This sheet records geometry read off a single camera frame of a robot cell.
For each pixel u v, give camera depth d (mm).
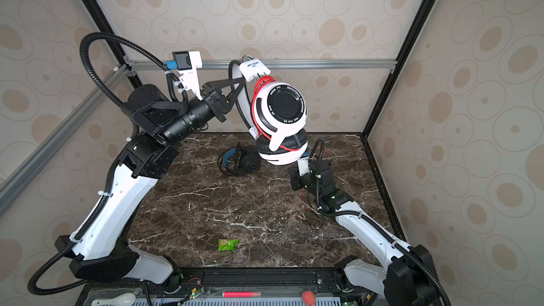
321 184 593
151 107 346
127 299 700
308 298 684
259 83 354
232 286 731
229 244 799
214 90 414
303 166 695
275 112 328
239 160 1066
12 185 508
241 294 724
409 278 392
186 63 389
